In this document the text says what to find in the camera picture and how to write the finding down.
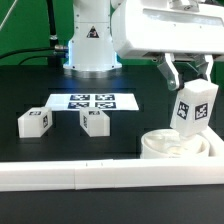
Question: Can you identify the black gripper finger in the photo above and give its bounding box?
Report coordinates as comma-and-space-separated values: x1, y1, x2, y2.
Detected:
195, 54, 214, 82
158, 53, 184, 91

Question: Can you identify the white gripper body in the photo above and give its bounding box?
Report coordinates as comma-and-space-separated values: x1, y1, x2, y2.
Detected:
111, 0, 224, 59

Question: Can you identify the white round stool seat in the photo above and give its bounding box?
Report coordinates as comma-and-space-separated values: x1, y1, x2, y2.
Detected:
140, 129, 210, 159

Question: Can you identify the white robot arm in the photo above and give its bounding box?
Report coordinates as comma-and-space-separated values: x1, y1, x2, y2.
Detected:
64, 0, 224, 90

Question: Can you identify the white sheet with tags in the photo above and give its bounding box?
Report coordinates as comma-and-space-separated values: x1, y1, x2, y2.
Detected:
45, 93, 139, 111

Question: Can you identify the black cable with connector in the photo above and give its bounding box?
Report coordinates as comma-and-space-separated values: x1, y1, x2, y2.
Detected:
0, 44, 70, 65

